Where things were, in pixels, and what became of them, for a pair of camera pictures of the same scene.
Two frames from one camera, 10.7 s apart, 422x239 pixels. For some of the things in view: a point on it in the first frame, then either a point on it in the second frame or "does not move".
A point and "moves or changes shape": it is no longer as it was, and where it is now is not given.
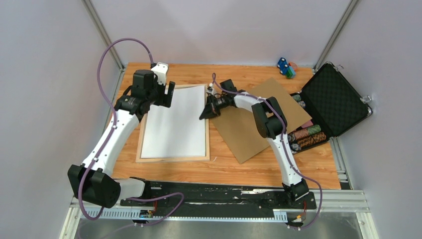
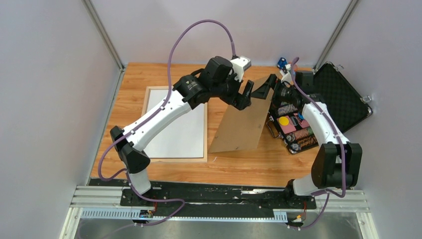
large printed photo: [176, 131] does not move
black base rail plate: [219, 199] does not move
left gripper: [164, 99] to [240, 101]
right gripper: [211, 110] to [263, 91]
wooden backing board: [239, 126] moves or changes shape
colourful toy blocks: [288, 69] does not move
